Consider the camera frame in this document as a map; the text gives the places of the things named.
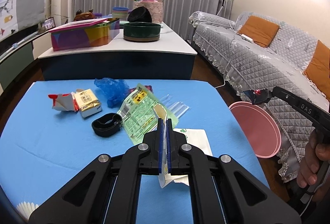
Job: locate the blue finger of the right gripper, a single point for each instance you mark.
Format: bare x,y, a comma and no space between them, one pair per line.
262,96

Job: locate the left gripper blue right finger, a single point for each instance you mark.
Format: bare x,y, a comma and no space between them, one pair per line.
168,143

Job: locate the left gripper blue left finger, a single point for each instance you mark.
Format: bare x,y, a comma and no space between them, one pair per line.
160,132

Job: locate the black red snack wrapper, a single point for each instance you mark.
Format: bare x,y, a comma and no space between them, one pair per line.
250,94

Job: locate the clear plastic wrapper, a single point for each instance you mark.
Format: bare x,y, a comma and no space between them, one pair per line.
178,108

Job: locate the black strap band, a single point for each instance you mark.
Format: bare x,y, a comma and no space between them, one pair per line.
107,125

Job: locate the gold tissue pack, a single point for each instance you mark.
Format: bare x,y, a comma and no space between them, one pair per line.
88,103

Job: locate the pink trash bin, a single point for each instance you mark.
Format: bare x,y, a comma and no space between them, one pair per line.
260,128

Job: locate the person right hand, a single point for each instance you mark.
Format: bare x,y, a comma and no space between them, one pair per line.
309,165

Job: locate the green snack wrapper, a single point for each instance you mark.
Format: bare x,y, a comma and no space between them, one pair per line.
139,117

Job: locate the pink black patterned wrapper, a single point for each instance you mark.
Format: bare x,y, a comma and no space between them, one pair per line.
141,90

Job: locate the grey quilted sofa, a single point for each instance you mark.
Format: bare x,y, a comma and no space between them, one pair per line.
249,66

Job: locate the orange cushion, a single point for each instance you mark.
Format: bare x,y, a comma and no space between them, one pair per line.
318,69
261,31

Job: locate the blue plastic bag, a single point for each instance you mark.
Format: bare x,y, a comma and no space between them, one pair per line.
115,91

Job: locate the white power adapter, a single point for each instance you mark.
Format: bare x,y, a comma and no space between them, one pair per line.
244,37

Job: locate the white dark coffee table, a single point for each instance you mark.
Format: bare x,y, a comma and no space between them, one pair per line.
169,58

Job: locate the dark green round box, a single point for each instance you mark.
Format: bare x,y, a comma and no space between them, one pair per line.
141,31

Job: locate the torn red white carton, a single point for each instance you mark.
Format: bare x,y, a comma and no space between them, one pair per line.
64,102

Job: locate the colourful gift box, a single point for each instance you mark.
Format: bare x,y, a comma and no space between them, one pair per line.
84,34

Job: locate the black round hat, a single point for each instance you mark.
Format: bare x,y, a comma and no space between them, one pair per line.
139,14

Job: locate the pink lace basket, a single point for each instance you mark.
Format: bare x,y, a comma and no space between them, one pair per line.
155,7

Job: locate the stacked coloured bowls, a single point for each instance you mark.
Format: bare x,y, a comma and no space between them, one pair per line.
120,12

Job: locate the brown plush toy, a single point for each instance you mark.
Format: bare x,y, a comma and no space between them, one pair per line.
79,15

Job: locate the dark tv cabinet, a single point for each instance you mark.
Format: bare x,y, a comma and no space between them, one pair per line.
15,59

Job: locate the small photo frame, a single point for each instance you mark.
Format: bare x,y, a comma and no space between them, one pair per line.
48,24

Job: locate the grey white wall poster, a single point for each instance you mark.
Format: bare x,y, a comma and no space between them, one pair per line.
17,15

